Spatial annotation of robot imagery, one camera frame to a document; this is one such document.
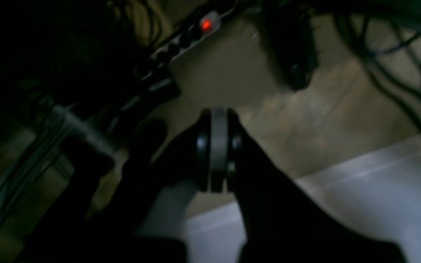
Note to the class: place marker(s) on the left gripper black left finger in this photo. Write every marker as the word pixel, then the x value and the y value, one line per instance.
pixel 143 220

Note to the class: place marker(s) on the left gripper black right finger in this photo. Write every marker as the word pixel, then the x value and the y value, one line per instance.
pixel 282 223

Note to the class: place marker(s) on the black power strip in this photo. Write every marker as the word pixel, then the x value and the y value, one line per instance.
pixel 186 38

